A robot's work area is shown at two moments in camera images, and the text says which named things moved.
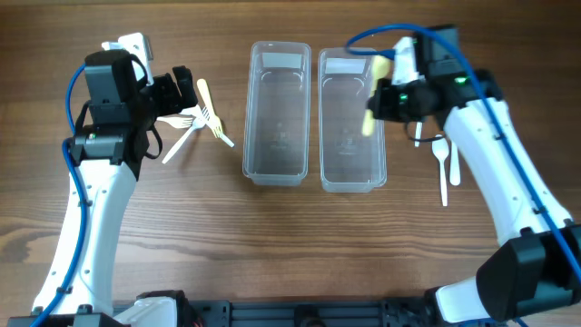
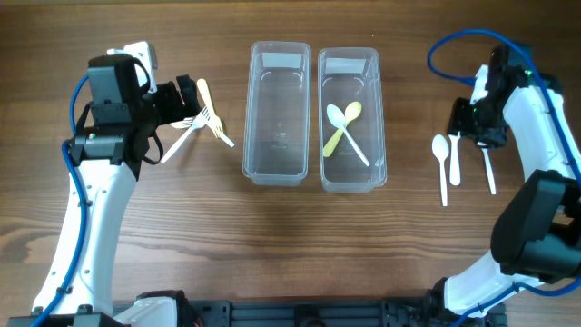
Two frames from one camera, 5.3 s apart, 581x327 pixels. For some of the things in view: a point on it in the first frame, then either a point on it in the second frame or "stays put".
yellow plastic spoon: [381, 68] -> [351, 112]
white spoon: [440, 152] stays put
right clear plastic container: [350, 161] stays put
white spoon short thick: [455, 175] stays put
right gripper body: [383, 102] -> [472, 132]
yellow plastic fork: [209, 110] stays put
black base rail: [312, 313] stays put
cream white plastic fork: [177, 122] stays put
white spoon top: [418, 133] -> [337, 118]
